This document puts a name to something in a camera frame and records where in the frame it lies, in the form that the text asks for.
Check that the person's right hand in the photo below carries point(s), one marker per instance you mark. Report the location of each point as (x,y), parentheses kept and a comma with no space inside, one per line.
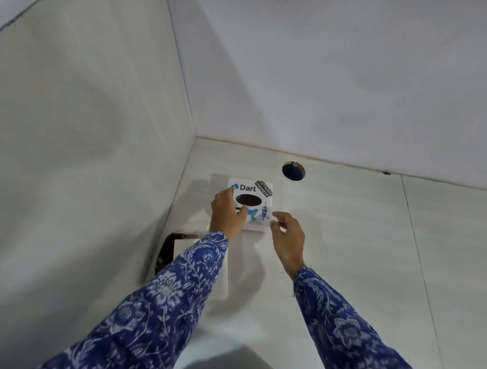
(290,243)

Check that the person's left hand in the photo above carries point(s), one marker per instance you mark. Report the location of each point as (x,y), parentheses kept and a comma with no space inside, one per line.
(225,220)

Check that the person's right thumb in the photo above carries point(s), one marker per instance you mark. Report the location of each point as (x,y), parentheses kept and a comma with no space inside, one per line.
(277,226)

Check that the person's left fingers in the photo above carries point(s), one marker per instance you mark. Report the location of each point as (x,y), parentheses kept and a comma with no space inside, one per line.
(224,195)

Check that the white stickered tissue box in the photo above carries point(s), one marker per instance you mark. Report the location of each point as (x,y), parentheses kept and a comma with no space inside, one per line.
(255,201)

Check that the person's right forearm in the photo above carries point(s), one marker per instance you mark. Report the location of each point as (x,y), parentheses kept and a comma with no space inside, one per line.
(338,327)

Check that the person's left forearm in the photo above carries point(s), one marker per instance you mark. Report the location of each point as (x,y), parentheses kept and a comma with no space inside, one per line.
(159,308)

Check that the white flat panel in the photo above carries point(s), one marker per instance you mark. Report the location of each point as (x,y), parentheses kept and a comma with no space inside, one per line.
(224,277)

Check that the dark metal bracket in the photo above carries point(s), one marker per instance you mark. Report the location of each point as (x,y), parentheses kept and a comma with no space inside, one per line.
(167,247)

